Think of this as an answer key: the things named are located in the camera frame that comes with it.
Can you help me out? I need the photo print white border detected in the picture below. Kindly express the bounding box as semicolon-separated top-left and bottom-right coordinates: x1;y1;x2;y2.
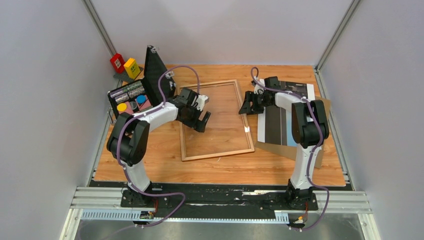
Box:
257;80;315;147

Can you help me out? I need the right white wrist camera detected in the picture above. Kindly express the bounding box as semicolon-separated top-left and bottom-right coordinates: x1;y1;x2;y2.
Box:
253;78;265;95

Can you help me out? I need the wooden picture frame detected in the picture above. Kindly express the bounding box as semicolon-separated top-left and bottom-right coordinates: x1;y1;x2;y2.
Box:
179;79;255;162

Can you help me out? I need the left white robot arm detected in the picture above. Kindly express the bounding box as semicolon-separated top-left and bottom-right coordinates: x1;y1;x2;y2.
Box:
106;87;211;207

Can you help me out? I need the yellow round disc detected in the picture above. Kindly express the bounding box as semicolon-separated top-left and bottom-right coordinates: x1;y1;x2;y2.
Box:
116;103;128;113

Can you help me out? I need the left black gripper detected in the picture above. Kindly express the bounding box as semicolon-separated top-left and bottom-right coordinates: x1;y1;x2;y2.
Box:
178;104;211;133

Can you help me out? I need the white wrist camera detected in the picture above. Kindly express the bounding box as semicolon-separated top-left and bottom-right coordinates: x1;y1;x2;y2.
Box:
253;78;265;95
192;94;209;112

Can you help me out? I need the yellow toy house block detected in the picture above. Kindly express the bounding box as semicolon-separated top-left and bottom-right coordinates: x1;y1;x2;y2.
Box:
123;57;141;80

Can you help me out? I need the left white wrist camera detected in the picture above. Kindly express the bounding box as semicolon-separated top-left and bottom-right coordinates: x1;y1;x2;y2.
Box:
192;94;209;112

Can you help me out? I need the red toy house block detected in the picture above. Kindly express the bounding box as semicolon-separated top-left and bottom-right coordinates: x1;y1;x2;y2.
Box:
109;53;125;74

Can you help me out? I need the blue round disc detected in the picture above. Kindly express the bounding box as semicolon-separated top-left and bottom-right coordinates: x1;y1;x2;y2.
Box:
136;95;147;104

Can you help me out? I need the brown cardboard backing sheet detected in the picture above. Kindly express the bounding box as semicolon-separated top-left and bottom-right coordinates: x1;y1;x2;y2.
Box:
255;96;332;170

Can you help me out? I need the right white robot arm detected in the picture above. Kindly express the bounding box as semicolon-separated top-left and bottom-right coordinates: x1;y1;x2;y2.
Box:
238;76;330;209

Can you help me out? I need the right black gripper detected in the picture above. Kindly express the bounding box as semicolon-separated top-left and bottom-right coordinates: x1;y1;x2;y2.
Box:
239;91;272;116

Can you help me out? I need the aluminium rail frame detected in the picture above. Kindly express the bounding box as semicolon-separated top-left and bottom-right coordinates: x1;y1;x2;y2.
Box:
61;184;380;240

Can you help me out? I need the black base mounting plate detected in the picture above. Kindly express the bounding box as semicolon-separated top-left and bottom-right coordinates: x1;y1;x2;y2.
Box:
120;183;318;220

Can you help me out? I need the black open toy case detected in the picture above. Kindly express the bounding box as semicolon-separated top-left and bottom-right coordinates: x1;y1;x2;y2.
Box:
107;45;177;117

